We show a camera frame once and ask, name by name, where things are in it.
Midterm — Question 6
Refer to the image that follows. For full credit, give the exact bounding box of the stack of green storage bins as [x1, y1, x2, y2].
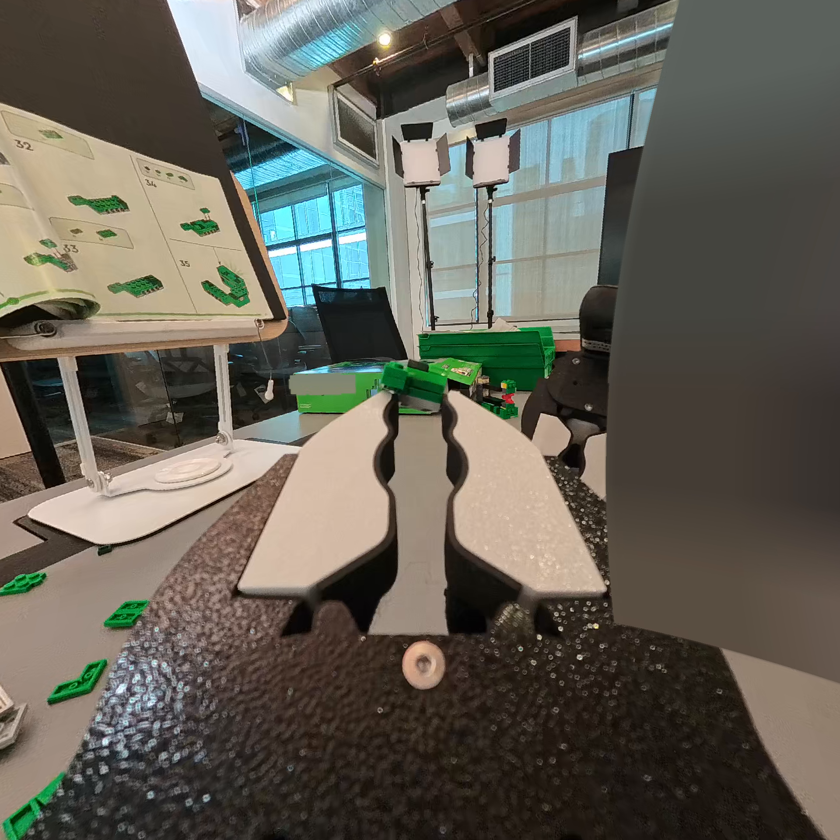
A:
[418, 326, 557, 396]

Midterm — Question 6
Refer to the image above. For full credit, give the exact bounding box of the brick instruction booklet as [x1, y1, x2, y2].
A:
[0, 101, 277, 326]

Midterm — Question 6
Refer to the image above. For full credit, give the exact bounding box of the white wooden book stand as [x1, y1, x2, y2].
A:
[0, 0, 298, 547]

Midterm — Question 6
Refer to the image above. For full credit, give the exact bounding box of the wall air vent grille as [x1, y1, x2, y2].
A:
[331, 85, 382, 165]

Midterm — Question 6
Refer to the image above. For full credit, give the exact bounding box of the green cardboard brick box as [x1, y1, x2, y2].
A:
[290, 363, 395, 416]

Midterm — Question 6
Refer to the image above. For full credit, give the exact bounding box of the black office chair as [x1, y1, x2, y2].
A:
[311, 283, 409, 368]

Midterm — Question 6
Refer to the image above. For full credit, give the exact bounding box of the pile of green grey bricks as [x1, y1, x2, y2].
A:
[0, 570, 152, 840]

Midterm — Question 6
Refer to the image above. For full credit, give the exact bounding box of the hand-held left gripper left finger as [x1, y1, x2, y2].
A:
[238, 392, 400, 635]

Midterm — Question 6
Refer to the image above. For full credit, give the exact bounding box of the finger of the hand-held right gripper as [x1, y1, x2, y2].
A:
[568, 420, 609, 503]

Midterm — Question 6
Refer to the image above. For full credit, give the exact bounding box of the grey desk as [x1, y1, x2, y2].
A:
[0, 387, 840, 840]

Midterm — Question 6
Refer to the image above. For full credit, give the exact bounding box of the silver ventilation duct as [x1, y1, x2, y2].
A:
[238, 0, 460, 83]

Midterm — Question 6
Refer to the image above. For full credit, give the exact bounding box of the green brick assembly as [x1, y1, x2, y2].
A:
[382, 358, 448, 416]

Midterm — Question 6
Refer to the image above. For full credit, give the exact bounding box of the small green brick model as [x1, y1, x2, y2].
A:
[474, 375, 521, 421]

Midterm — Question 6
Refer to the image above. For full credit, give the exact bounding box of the studio panel light on stand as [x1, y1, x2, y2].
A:
[465, 118, 522, 329]
[392, 121, 452, 332]

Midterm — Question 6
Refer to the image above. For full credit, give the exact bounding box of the silver duct with vent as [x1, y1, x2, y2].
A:
[446, 13, 677, 129]

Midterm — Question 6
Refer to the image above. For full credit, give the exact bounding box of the black monitor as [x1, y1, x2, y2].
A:
[597, 147, 645, 293]

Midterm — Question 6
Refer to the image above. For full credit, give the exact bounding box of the white duct vent grille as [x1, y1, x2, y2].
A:
[487, 16, 580, 101]

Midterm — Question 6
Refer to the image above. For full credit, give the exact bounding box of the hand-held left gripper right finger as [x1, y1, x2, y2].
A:
[444, 392, 606, 635]

